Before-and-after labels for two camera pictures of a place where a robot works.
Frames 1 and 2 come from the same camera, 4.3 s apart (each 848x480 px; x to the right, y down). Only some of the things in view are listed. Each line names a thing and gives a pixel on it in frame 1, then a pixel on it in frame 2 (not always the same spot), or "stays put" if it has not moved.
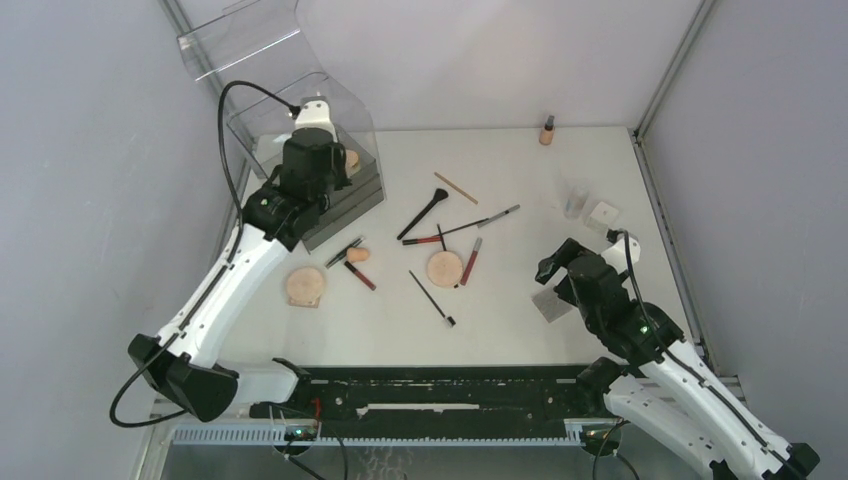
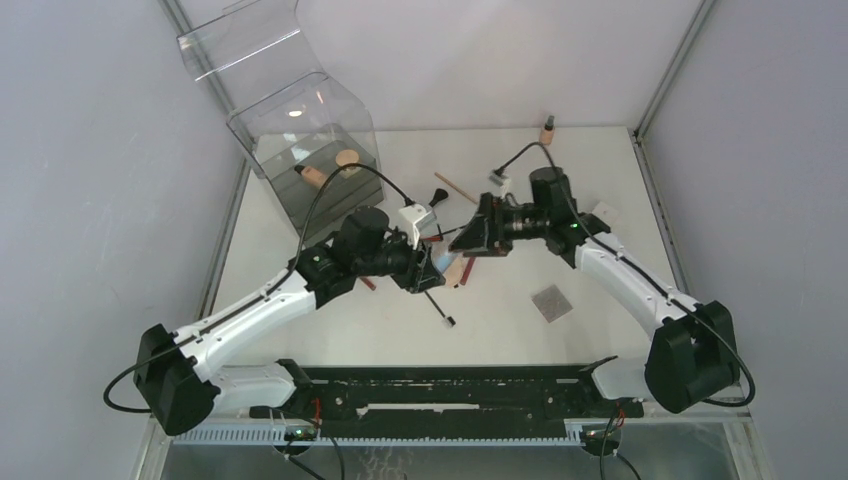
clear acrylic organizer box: x=255 y=57 stays put
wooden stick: x=456 y=188 stays put
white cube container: x=602 y=217 stays put
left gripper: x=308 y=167 → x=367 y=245
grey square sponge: x=550 y=304 stays put
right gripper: x=549 y=265 → x=475 y=238
